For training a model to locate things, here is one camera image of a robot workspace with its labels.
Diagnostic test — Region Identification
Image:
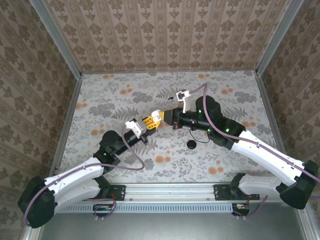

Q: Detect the black connector box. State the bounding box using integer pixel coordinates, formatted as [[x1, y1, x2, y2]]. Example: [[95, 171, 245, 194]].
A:
[[92, 203, 113, 217], [231, 202, 251, 217]]

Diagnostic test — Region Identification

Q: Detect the grey metal sheet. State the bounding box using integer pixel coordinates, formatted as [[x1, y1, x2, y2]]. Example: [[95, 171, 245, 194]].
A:
[[22, 201, 320, 240]]

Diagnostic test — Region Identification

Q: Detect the thin black cable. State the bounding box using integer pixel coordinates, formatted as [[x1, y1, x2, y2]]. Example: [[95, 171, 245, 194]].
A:
[[188, 126, 211, 145]]

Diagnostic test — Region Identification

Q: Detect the aluminium table side rail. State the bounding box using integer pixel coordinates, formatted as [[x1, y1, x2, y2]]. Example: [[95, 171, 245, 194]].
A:
[[49, 73, 83, 177], [254, 71, 295, 182]]

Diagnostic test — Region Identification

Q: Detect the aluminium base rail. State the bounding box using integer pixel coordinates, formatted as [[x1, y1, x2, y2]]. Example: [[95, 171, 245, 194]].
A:
[[109, 183, 216, 202]]

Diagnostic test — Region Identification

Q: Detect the white slotted cable duct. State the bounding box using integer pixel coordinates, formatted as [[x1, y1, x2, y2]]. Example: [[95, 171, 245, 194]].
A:
[[58, 202, 235, 214]]

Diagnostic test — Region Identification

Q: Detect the aluminium frame post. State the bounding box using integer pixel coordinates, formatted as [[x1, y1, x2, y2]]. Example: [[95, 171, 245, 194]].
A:
[[29, 0, 83, 79], [254, 0, 305, 76]]

